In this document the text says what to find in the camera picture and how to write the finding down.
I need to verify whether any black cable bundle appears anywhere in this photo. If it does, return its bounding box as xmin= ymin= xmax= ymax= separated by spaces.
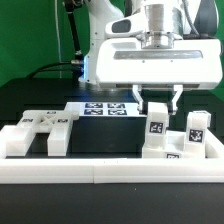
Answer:
xmin=25 ymin=0 xmax=84 ymax=80

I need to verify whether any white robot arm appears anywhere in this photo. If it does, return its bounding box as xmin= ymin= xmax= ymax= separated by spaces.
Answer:
xmin=80 ymin=0 xmax=223 ymax=114

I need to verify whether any white chair back frame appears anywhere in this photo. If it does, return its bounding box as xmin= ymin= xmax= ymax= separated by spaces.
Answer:
xmin=1 ymin=110 xmax=79 ymax=156

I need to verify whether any white marker sheet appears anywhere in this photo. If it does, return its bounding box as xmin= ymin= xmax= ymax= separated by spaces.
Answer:
xmin=64 ymin=102 xmax=144 ymax=117

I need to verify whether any white chair seat part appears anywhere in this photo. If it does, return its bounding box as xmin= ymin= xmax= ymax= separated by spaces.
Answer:
xmin=142 ymin=131 xmax=205 ymax=159

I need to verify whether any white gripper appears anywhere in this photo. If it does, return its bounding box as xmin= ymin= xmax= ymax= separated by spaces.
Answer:
xmin=96 ymin=38 xmax=223 ymax=115

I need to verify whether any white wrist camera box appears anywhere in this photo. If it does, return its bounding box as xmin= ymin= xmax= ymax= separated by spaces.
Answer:
xmin=105 ymin=13 xmax=146 ymax=38

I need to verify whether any white U-shaped fence frame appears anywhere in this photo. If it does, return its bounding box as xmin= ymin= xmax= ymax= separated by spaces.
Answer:
xmin=0 ymin=125 xmax=224 ymax=184

